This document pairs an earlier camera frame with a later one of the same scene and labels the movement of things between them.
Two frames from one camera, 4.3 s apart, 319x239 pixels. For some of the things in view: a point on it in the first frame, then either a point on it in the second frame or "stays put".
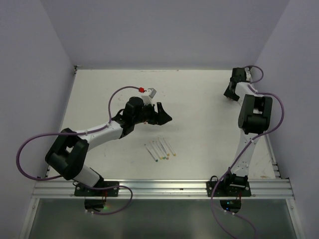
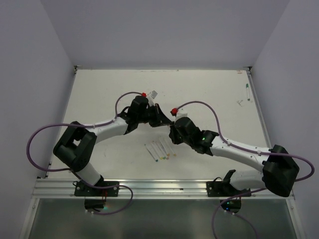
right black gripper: x=228 y=93 -> x=172 y=135
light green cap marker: x=159 y=150 stays put
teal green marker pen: x=154 y=157 stays put
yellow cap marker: x=155 y=150 stays put
